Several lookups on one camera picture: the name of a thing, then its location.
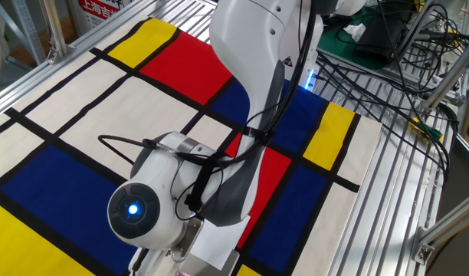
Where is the black pouch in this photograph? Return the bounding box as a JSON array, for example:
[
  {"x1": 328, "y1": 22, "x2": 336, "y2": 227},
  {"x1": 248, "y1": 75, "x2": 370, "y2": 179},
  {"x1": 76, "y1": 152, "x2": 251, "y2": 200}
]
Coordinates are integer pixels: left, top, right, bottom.
[{"x1": 352, "y1": 9, "x2": 408, "y2": 65}]

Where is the perforated steel angle strut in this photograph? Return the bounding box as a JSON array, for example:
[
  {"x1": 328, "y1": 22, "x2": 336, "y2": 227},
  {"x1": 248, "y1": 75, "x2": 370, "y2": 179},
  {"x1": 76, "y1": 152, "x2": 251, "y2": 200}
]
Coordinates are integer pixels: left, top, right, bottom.
[{"x1": 0, "y1": 0, "x2": 48, "y2": 67}]

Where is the crumpled white tissue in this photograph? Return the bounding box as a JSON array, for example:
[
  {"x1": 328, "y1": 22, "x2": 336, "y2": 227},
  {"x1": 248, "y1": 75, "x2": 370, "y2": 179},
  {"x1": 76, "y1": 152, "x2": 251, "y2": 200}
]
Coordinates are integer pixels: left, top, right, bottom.
[{"x1": 342, "y1": 22, "x2": 369, "y2": 43}]

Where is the aluminium beam with bracket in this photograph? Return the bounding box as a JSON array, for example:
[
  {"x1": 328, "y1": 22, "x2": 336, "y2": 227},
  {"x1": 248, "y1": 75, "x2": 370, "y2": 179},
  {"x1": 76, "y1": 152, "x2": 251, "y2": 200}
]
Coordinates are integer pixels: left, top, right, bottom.
[{"x1": 409, "y1": 186, "x2": 469, "y2": 266}]

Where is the red white Chinese sign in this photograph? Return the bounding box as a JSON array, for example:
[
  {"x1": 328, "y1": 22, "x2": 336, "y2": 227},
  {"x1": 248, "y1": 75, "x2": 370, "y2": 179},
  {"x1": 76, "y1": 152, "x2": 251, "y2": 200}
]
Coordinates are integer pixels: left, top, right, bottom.
[{"x1": 76, "y1": 0, "x2": 133, "y2": 22}]

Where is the aluminium frame post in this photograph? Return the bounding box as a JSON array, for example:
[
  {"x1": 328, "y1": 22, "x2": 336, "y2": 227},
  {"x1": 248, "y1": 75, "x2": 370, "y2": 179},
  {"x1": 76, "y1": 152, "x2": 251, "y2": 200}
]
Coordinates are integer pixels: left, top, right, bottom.
[
  {"x1": 40, "y1": 0, "x2": 69, "y2": 64},
  {"x1": 421, "y1": 36, "x2": 469, "y2": 113}
]

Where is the green cutting mat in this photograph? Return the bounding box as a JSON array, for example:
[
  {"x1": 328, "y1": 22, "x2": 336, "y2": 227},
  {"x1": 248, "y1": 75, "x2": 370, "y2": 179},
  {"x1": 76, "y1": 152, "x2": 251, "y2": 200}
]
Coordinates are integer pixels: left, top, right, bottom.
[{"x1": 317, "y1": 0, "x2": 427, "y2": 72}]

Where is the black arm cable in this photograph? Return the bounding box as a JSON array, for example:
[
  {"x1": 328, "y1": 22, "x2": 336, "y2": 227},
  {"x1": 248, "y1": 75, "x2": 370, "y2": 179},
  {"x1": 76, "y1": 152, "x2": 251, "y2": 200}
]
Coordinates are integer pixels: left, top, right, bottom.
[{"x1": 97, "y1": 0, "x2": 320, "y2": 222}]

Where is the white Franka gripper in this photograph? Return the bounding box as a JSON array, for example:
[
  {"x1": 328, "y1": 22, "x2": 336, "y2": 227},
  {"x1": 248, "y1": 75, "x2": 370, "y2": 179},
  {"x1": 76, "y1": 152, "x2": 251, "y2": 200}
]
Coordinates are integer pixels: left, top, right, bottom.
[{"x1": 127, "y1": 245, "x2": 184, "y2": 276}]

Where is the black velcro strap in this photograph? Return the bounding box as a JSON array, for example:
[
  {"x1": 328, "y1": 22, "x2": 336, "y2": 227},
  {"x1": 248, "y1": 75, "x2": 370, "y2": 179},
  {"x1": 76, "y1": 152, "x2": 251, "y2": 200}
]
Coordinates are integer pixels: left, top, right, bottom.
[{"x1": 183, "y1": 151, "x2": 224, "y2": 212}]

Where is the yellow green cable tag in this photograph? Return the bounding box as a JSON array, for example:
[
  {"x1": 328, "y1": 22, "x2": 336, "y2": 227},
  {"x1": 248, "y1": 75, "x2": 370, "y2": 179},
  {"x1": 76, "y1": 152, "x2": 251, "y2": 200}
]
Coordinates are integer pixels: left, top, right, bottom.
[{"x1": 408, "y1": 117, "x2": 445, "y2": 142}]

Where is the white paper sheet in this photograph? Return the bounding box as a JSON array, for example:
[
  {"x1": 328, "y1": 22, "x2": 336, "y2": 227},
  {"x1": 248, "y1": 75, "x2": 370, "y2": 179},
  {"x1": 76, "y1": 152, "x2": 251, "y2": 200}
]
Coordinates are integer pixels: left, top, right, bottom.
[{"x1": 189, "y1": 213, "x2": 251, "y2": 271}]

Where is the Mondrian pattern tablecloth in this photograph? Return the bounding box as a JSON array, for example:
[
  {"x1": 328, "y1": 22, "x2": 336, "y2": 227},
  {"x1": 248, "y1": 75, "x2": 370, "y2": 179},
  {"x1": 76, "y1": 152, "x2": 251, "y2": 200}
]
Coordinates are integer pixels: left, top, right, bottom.
[{"x1": 0, "y1": 17, "x2": 383, "y2": 276}]

